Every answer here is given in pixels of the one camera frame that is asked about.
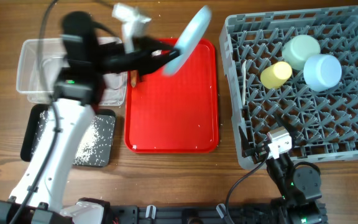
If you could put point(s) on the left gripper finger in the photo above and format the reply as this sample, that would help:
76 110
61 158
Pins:
150 44
150 63

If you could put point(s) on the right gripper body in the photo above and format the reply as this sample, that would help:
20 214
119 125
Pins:
263 149

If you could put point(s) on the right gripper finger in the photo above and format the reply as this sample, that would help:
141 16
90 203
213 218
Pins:
244 143
291 129

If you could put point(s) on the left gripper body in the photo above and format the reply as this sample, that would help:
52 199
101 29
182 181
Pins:
109 62

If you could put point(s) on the yellow plastic cup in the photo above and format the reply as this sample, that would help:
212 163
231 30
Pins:
276 75

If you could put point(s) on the light blue plate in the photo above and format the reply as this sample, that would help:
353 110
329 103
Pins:
189 39

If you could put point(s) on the light blue bowl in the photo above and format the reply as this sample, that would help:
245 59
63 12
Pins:
322 72

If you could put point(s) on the white plastic spoon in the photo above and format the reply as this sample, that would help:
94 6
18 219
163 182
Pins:
244 72

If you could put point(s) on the mint green bowl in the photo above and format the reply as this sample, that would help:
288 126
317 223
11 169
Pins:
299 49

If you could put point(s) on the white tissue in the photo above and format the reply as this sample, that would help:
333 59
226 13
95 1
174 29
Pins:
156 53

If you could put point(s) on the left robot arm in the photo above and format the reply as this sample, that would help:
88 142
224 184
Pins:
77 93

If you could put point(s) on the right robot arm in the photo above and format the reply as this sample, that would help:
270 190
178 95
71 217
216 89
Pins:
299 184

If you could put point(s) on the grey dishwasher rack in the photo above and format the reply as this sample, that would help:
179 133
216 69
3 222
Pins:
326 121

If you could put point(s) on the orange carrot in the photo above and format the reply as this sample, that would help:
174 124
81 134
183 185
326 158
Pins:
133 78

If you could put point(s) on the red plastic serving tray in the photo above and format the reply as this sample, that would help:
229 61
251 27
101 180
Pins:
177 114

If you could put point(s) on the clear plastic bin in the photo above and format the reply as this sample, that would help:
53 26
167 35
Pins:
28 81

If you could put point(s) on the black plastic tray bin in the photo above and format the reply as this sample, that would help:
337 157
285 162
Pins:
35 129

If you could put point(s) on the peanut and rice scraps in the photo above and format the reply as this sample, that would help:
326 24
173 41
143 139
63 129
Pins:
95 146

